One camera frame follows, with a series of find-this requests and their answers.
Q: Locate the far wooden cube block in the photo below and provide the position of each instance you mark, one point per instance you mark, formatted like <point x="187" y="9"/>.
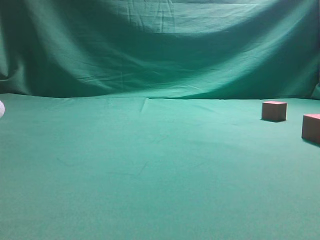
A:
<point x="274" y="111"/>

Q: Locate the wooden cube block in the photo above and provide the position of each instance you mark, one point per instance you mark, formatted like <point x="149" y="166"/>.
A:
<point x="311" y="127"/>
<point x="274" y="111"/>

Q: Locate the near wooden cube block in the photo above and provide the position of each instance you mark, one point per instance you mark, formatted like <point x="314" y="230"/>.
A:
<point x="311" y="127"/>

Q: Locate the white ball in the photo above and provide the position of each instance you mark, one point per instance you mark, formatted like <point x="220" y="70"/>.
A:
<point x="2" y="109"/>

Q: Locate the green cloth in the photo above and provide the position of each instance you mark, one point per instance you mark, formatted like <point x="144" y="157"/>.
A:
<point x="142" y="120"/>

